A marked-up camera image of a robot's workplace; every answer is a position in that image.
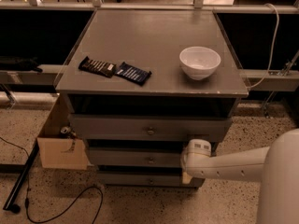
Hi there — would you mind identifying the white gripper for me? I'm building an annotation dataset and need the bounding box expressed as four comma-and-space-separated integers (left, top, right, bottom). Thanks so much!
180, 139, 211, 185

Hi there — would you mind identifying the grey drawer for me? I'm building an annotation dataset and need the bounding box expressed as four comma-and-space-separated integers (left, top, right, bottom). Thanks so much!
69, 114, 232, 143
86, 147, 182, 168
98, 171, 205, 188

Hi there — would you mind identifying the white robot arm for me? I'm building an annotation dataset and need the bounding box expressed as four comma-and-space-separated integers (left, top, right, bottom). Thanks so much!
180, 129, 299, 224

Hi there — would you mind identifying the grey bottom drawer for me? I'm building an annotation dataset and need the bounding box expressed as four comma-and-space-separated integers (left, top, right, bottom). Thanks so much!
98, 171, 205, 188

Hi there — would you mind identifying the grey drawer cabinet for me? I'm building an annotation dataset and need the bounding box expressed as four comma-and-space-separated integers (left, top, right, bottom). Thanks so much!
56, 9, 248, 177

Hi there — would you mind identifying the grey top drawer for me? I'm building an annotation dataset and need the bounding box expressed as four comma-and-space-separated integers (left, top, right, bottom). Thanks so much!
69, 114, 232, 143

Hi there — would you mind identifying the white bowl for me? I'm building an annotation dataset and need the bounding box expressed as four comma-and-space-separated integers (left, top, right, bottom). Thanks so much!
179, 47, 221, 80

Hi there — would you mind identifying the metal can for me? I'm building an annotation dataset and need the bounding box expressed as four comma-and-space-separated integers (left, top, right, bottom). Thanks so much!
60, 126, 71, 137

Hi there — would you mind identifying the cardboard box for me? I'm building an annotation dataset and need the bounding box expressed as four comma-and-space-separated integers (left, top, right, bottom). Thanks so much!
36, 97, 90, 170

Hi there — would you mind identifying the brown snack bar wrapper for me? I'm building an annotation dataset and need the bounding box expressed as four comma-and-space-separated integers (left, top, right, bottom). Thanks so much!
78, 56, 116, 78

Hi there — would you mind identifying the black floor bar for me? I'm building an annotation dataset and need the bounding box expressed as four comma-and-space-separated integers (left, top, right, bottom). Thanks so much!
0, 142, 39, 214

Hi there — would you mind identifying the black floor cable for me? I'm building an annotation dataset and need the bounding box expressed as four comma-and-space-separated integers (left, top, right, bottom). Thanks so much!
0, 135, 105, 224

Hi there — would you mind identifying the white hanging cable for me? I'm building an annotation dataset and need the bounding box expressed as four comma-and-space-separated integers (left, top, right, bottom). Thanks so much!
246, 3, 280, 90

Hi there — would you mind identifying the black bag on rail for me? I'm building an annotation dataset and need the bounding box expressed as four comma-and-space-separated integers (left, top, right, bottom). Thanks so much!
0, 56, 42, 72

